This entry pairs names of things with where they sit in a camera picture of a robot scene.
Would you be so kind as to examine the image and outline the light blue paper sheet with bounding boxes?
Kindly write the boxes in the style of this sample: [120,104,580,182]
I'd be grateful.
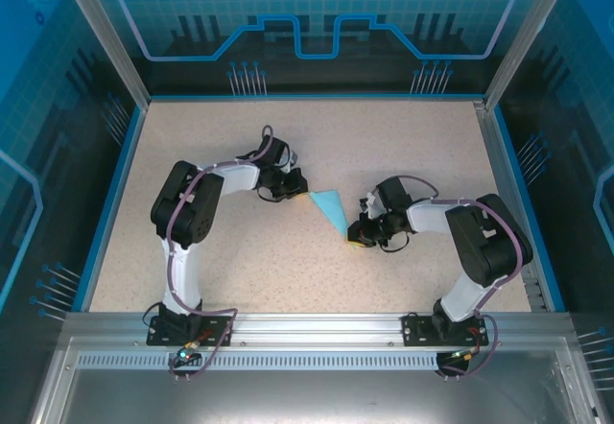
[306,188,359,247]

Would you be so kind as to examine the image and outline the grey sheet metal tray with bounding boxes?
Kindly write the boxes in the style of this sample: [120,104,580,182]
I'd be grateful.
[26,337,605,424]

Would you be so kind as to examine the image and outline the small connector with green light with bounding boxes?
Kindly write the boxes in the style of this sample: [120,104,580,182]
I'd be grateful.
[175,340,202,365]
[448,346,482,363]

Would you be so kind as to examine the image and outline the blue table edge strip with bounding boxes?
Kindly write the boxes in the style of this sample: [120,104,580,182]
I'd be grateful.
[71,105,148,313]
[493,106,567,313]

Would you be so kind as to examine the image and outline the aluminium frame beam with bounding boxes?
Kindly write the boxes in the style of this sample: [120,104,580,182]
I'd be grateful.
[64,312,575,354]

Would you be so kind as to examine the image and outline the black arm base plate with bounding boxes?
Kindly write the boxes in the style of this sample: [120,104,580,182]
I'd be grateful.
[146,316,235,348]
[401,314,485,347]

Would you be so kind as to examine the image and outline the slotted aluminium cable duct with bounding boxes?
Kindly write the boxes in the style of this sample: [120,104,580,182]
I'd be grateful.
[75,354,445,372]

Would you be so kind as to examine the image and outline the aluminium side rail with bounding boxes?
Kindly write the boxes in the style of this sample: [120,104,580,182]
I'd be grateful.
[472,100,548,313]

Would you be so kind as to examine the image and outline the blue printed enclosure panel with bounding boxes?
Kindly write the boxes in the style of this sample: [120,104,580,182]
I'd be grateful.
[85,0,553,97]
[493,0,614,424]
[0,0,145,424]

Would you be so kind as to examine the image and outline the aluminium frame post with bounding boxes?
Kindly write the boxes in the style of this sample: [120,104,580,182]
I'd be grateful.
[52,0,153,108]
[482,0,579,111]

